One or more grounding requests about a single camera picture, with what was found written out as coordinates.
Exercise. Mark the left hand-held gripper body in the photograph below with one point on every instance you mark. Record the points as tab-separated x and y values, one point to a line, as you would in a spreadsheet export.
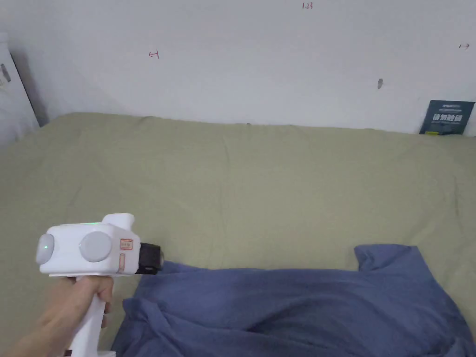
80	249

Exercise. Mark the dark blue shirt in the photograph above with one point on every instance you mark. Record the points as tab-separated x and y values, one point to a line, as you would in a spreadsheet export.
297	308

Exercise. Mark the person's left hand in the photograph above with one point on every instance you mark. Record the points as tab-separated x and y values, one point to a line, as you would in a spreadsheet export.
55	316

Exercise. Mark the bed with pale green sheet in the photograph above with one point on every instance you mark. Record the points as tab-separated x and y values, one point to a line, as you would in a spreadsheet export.
238	186

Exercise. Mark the dark blue printed card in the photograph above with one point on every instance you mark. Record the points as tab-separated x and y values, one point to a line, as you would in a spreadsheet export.
446	118

